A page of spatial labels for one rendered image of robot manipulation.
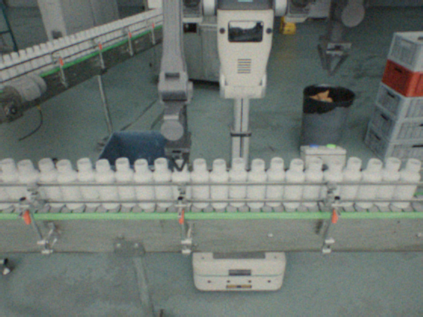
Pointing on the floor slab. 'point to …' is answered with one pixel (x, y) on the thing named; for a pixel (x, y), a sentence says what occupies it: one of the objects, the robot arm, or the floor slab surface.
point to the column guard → (287, 26)
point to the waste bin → (325, 115)
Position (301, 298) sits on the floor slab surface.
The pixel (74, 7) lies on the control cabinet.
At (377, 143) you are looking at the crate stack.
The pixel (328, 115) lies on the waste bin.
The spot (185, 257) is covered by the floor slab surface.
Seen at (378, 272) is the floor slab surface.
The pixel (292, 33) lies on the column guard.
